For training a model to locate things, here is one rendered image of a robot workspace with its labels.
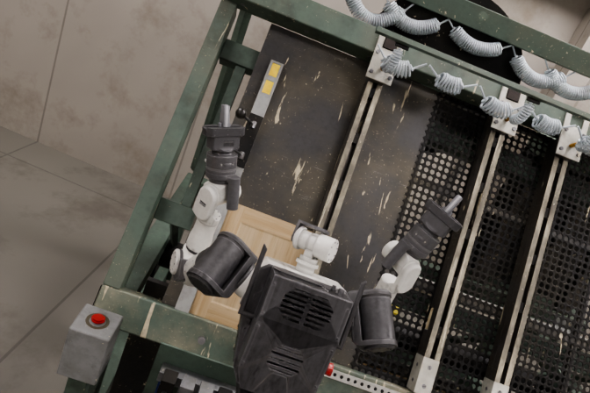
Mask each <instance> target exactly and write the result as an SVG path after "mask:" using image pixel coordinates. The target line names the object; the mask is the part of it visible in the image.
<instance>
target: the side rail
mask: <svg viewBox="0 0 590 393"><path fill-rule="evenodd" d="M236 12H237V3H235V2H233V1H230V0H221V1H220V4H219V7H218V9H217V11H216V13H215V16H214V18H213V21H212V23H211V26H210V28H209V31H208V33H207V34H206V37H205V41H204V43H203V45H202V47H201V49H200V52H199V54H198V57H197V59H196V62H195V64H194V66H193V69H192V71H191V74H190V76H189V79H188V81H187V83H186V85H185V87H184V90H183V93H182V95H181V97H180V100H179V102H178V104H177V107H176V110H175V112H174V114H173V117H172V119H171V120H170V123H169V127H168V129H167V131H166V133H165V135H164V138H163V140H162V143H161V145H160V148H159V150H158V152H157V155H156V156H155V160H154V162H153V165H152V167H151V169H150V171H149V173H148V176H147V179H146V181H145V183H144V186H143V188H142V190H141V193H140V196H139V198H138V200H137V203H136V205H135V207H134V209H133V213H132V215H131V217H130V219H129V221H128V224H127V226H126V229H125V231H124V234H123V236H122V238H121V241H120V242H119V246H118V248H117V251H116V253H115V255H114V257H113V259H112V263H111V266H110V267H109V269H108V272H107V274H106V276H105V279H104V282H103V284H104V285H107V286H110V287H113V288H115V289H122V288H124V287H125V286H126V284H127V282H128V279H129V277H130V274H131V273H132V270H133V266H134V264H135V262H136V260H137V258H138V255H139V253H140V250H141V247H142V245H143V243H144V240H145V238H146V236H147V234H148V230H149V227H150V226H151V224H152V221H153V219H154V214H155V212H156V209H157V207H158V204H159V203H160V200H161V198H162V196H163V193H164V191H165V189H166V187H167V185H168V182H169V178H170V177H171V174H172V172H173V170H174V167H175V165H176V162H177V159H178V157H179V154H180V153H181V151H182V148H183V144H184V142H185V140H186V138H187V135H188V133H189V131H190V128H191V125H192V123H193V120H194V118H195V116H196V114H197V112H198V108H199V105H200V104H201V101H202V99H203V96H204V94H205V91H206V89H207V86H208V84H209V81H210V80H211V77H212V74H213V71H214V69H215V67H216V65H217V62H218V60H219V55H220V53H221V50H222V48H223V46H224V44H225V42H226V39H227V37H228V35H229V33H230V31H231V28H232V26H233V23H234V21H235V18H236Z"/></svg>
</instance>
